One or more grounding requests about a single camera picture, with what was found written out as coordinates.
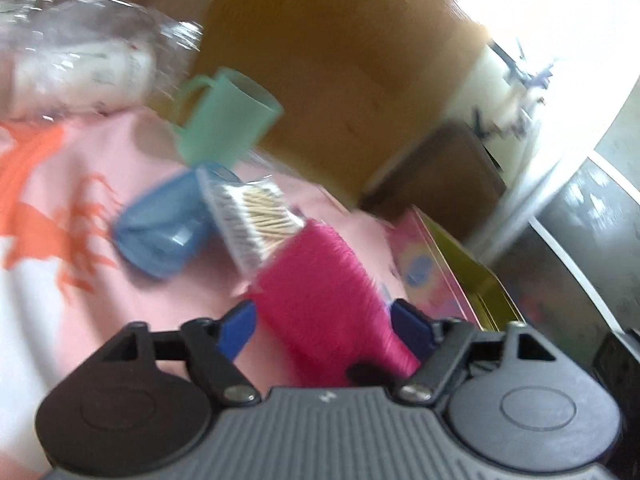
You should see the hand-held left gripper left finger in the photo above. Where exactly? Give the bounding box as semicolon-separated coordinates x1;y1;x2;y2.
97;300;262;406

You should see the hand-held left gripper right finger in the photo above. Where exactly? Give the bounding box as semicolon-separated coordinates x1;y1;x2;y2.
390;299;558;403

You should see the pink biscuit tin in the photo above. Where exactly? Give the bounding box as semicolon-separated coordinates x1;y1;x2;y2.
384;205;527;333

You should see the cotton swab pack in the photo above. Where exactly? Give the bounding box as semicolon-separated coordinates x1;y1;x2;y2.
196;167;307;276

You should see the blue plastic container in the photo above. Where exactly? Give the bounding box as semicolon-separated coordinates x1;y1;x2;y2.
114;162;244;280

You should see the pink printed bedsheet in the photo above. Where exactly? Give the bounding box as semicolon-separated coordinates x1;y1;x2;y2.
0;107;418;480

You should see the green plastic cup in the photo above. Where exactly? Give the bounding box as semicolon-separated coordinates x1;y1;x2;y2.
172;66;286;167

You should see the wooden board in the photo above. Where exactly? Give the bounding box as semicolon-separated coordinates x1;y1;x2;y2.
192;0;492;211

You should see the white paper cup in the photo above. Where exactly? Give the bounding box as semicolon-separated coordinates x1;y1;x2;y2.
12;42;157;112

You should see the clear plastic bag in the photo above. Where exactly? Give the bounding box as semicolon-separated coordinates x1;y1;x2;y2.
0;0;203;121

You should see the white window frame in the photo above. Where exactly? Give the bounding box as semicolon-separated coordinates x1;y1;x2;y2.
527;152;640;333

